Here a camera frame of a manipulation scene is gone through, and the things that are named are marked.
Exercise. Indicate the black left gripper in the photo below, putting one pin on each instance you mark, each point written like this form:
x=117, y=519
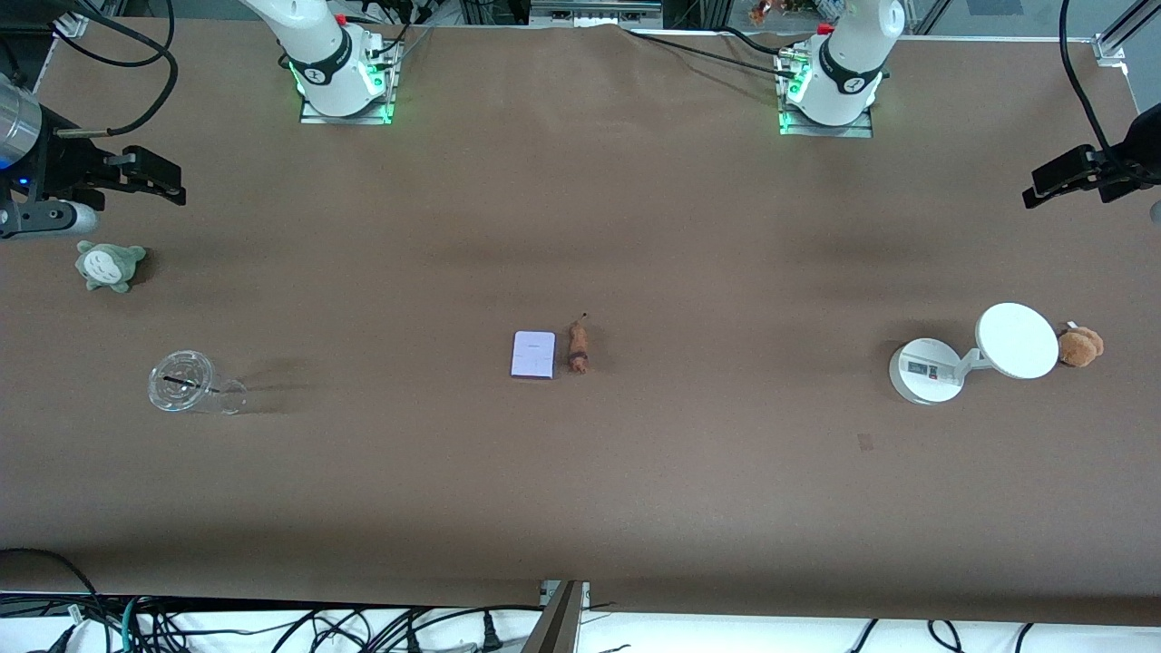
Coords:
x=1137, y=148

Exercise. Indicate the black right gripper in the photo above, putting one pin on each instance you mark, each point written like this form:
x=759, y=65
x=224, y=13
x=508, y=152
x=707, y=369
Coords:
x=62, y=163

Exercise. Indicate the lavender phone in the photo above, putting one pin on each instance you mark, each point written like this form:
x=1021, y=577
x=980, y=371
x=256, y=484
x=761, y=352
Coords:
x=533, y=354

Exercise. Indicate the brown lion statue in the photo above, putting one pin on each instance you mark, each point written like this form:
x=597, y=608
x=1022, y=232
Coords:
x=579, y=349

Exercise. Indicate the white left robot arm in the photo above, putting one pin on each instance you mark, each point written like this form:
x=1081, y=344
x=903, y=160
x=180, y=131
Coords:
x=843, y=63

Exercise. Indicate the grey-green plush toy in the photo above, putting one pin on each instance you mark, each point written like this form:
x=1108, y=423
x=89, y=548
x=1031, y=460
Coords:
x=107, y=266

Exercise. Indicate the white round desk lamp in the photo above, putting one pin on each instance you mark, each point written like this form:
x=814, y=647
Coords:
x=1016, y=340

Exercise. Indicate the brown plush toy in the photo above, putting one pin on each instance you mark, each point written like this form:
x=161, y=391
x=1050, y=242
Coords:
x=1081, y=346

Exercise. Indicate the clear plastic cup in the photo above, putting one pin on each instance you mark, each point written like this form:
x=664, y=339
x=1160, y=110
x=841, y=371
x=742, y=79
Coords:
x=181, y=381

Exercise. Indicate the orange background toy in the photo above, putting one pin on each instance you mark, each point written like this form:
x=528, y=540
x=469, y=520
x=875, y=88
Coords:
x=762, y=13

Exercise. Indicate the brown paper table cover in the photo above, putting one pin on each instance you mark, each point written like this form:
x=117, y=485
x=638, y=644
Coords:
x=453, y=499

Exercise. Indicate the black power plug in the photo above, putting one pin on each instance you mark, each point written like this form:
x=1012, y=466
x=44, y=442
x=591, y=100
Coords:
x=492, y=635

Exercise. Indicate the aluminium frame corner bracket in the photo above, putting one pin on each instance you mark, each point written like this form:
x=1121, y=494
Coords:
x=1111, y=45

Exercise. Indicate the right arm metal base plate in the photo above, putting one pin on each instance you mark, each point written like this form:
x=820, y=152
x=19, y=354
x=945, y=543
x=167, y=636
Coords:
x=349, y=118

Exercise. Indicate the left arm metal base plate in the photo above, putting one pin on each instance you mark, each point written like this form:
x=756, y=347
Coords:
x=825, y=131

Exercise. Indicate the silver metal rail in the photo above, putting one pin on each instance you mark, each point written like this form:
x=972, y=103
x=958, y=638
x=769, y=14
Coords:
x=594, y=14

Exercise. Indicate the aluminium frame post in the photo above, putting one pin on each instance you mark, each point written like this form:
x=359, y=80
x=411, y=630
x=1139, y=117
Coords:
x=562, y=626

